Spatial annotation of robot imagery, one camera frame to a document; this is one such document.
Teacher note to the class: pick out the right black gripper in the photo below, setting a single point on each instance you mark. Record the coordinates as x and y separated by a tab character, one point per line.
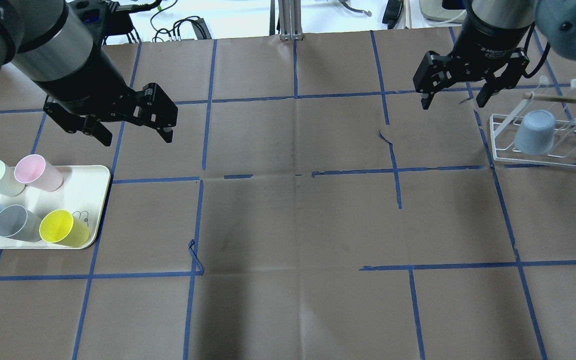
485	48

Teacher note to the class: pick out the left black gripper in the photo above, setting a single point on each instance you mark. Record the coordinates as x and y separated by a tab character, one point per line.
89	89

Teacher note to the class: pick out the light blue plastic cup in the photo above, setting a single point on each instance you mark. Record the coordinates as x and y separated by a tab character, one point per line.
535	135

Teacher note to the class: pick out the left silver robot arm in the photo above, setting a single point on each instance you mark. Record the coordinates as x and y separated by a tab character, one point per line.
57	44

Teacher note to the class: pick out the pink plastic cup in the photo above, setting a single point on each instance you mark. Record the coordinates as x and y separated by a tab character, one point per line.
35	171

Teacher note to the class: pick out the yellow plastic cup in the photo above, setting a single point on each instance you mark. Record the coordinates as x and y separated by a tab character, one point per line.
63	228

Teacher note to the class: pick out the grey plastic cup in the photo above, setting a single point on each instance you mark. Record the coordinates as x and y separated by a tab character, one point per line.
18	223

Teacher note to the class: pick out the cream rectangular tray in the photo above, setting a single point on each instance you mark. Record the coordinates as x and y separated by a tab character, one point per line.
83	193

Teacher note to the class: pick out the white wire cup rack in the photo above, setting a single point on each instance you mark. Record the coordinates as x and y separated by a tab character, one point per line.
503	127

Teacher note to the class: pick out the aluminium frame post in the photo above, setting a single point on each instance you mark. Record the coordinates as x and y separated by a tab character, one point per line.
290	20

